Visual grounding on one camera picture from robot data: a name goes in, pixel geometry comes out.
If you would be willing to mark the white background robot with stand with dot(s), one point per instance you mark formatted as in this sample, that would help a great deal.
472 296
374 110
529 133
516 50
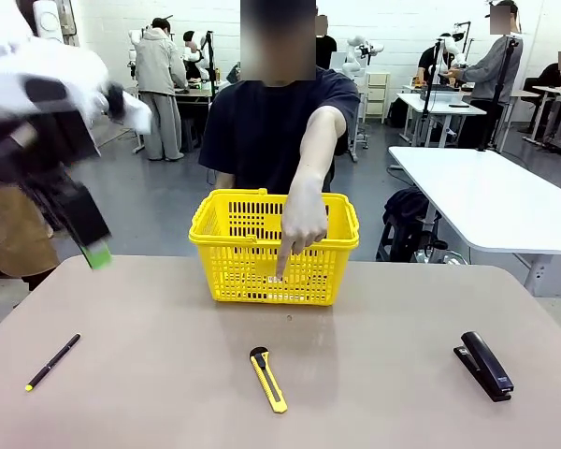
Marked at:
197 51

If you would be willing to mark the seated person in black jacket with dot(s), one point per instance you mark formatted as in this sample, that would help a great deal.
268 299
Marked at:
558 77

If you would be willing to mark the person in grey hoodie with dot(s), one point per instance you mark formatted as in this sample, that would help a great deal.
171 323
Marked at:
159 65

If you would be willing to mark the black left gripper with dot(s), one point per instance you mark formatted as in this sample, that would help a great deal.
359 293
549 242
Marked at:
18 149

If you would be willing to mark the large white table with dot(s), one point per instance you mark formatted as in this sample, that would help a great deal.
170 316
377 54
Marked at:
472 196

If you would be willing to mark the black camera tripod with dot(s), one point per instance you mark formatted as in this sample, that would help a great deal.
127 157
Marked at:
502 79

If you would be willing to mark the white background desk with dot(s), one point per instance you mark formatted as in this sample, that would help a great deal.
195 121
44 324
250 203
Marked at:
549 91

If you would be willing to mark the person's left forearm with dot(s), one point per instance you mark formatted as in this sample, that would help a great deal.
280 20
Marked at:
320 140

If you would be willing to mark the background person in black shirt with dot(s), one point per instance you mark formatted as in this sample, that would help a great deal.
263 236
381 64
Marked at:
326 51

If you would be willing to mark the black pen yellow tip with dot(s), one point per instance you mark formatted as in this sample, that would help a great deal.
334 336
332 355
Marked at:
53 362

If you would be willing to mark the person's left hand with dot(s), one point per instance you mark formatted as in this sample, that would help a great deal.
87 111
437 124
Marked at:
304 215

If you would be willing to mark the yellow plastic shopping basket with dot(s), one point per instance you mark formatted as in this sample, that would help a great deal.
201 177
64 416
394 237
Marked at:
273 242

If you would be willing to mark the small white background robot arm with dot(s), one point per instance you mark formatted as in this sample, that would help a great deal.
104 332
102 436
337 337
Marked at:
360 51

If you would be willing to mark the person's right forearm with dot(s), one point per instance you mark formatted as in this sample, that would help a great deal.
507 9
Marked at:
225 180

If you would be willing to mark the person in navy T-shirt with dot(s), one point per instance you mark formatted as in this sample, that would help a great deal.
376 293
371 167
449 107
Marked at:
262 131

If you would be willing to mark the grey background workbench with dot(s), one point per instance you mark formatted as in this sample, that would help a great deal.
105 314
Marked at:
194 93

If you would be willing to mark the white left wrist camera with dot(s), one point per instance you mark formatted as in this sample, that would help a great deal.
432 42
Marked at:
138 114

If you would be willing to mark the black stapler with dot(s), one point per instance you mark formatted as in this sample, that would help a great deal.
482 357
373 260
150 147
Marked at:
486 367

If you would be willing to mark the yellow utility knife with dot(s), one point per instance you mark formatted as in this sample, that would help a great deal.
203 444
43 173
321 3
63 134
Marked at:
267 379

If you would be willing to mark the black bag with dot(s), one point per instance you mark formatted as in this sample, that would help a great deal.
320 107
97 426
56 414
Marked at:
404 206

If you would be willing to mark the white drawer cabinet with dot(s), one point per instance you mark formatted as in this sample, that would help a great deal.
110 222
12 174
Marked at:
378 93

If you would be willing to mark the black pole stand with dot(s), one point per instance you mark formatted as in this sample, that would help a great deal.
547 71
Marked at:
431 84

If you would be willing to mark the white background table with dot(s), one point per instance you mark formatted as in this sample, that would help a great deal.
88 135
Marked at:
439 105

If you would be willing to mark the person in black at robot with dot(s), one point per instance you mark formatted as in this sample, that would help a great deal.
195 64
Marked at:
432 61

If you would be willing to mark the standing person in grey sweater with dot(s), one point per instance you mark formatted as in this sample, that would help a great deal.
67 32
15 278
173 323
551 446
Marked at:
488 75

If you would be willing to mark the tall white air conditioner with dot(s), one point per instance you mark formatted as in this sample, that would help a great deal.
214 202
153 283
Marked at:
47 18

